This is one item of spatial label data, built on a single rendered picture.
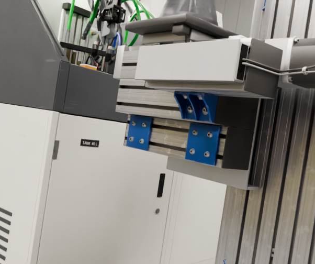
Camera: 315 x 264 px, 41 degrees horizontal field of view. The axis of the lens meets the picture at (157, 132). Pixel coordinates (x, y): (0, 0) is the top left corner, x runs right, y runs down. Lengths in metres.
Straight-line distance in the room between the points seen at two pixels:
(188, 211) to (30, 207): 0.83
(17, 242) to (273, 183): 0.87
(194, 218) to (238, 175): 1.08
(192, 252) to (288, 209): 1.18
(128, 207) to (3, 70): 0.69
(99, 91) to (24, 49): 0.30
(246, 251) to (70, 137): 0.68
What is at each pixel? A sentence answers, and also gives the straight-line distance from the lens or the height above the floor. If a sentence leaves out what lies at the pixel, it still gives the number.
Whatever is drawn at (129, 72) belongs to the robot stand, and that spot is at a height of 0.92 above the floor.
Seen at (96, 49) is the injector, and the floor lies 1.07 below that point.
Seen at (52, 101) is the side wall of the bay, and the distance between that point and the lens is 1.36.
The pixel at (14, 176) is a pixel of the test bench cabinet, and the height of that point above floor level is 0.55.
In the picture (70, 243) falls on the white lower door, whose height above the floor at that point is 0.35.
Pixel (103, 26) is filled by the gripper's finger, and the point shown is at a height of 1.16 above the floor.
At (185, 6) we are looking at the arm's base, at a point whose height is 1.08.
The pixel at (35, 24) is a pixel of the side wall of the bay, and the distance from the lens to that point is 1.52.
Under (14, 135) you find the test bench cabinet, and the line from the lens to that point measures 1.52.
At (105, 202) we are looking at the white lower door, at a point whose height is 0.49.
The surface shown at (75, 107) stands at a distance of 1.40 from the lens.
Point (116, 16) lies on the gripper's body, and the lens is 1.75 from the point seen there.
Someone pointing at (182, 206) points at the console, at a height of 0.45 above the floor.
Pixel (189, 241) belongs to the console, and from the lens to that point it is 2.06.
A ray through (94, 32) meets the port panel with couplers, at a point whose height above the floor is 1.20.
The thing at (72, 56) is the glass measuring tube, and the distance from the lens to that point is 2.04.
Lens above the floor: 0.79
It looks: 1 degrees down
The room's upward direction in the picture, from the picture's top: 9 degrees clockwise
